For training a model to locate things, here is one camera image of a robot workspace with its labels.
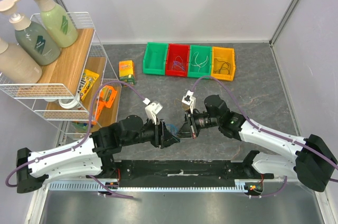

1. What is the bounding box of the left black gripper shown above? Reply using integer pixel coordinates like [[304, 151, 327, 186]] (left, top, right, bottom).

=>
[[122, 115, 181, 149]]

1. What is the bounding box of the black thin cable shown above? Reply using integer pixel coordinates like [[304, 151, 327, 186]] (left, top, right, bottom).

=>
[[212, 57, 234, 74]]

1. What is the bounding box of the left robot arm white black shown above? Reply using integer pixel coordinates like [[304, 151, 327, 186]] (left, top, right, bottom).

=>
[[16, 115, 180, 194]]

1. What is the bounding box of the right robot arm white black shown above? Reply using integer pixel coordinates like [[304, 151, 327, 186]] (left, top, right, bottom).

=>
[[178, 91, 337, 192]]

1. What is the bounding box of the green bin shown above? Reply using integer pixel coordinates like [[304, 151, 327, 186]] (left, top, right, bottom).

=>
[[187, 45, 213, 78], [143, 42, 168, 76]]

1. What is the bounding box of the red bin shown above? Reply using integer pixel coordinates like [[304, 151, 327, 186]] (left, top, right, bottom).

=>
[[165, 43, 190, 78]]

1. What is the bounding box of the orange toy package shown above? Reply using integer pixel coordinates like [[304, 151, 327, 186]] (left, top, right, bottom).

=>
[[91, 86, 118, 125]]

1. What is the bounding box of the left green bin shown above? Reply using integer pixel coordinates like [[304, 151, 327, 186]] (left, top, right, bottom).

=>
[[143, 42, 168, 76]]

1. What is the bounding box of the yellow bin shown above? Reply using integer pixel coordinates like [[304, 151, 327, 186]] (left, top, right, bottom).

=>
[[211, 46, 236, 81]]

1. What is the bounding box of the yellow green small box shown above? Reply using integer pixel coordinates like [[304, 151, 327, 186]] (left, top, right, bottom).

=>
[[119, 60, 135, 85]]

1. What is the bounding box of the colourful box on lower shelf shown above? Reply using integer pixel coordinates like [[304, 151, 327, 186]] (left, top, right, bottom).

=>
[[71, 122, 88, 133]]

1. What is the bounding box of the yellow candy bag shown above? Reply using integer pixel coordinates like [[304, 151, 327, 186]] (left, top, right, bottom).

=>
[[78, 69, 99, 101]]

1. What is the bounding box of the white tape roll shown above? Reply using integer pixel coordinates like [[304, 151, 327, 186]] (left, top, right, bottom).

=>
[[59, 94, 81, 110]]

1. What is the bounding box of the light green pump bottle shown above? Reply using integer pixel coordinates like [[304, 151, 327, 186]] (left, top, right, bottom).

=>
[[34, 0, 78, 48]]

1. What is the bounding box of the beige pump bottle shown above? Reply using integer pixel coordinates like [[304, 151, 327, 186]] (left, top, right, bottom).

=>
[[0, 0, 43, 84]]

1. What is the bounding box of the dark green pump bottle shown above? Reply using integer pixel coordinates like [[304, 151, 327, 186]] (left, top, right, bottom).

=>
[[10, 13, 61, 66]]

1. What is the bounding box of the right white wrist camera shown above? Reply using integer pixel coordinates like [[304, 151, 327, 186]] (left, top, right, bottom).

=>
[[182, 90, 196, 113]]

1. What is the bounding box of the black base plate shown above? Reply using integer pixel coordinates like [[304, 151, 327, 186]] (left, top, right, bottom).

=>
[[98, 160, 262, 186]]

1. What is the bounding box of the slotted cable duct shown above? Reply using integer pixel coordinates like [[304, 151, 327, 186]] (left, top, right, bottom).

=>
[[49, 180, 247, 193]]

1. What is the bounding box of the white wire shelf rack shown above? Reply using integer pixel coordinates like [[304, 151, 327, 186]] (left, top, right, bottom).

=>
[[1, 12, 121, 144]]

